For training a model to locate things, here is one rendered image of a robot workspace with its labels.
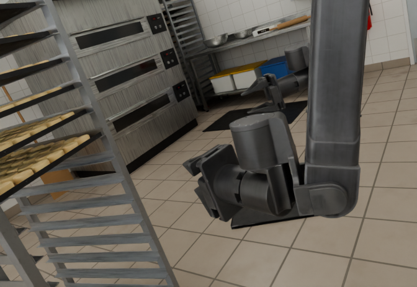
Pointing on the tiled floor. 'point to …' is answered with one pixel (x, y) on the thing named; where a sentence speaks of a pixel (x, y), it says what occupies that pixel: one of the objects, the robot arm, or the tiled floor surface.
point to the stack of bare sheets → (255, 217)
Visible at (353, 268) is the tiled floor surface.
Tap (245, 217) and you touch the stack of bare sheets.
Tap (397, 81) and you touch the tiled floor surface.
